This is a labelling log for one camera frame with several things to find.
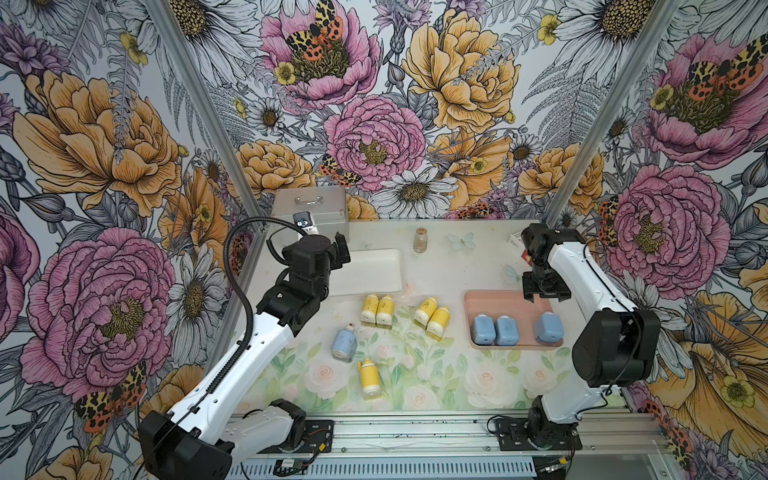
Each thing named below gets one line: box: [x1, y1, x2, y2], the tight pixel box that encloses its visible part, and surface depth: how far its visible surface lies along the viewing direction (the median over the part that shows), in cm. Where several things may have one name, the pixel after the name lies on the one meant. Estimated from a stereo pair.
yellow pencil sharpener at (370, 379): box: [357, 358, 381, 400], surface depth 78 cm
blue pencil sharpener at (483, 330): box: [472, 314, 496, 346], surface depth 87 cm
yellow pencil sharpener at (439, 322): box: [425, 306, 451, 339], surface depth 89 cm
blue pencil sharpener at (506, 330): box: [495, 315, 519, 346], surface depth 87 cm
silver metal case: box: [272, 186, 348, 241], surface depth 111 cm
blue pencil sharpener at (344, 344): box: [331, 322, 357, 363], surface depth 84 cm
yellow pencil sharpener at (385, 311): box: [377, 294, 395, 329], surface depth 91 cm
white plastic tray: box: [329, 248, 406, 296], surface depth 111 cm
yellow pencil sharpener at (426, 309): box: [414, 296, 438, 329], surface depth 90 cm
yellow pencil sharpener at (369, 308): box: [360, 293, 379, 324], surface depth 91 cm
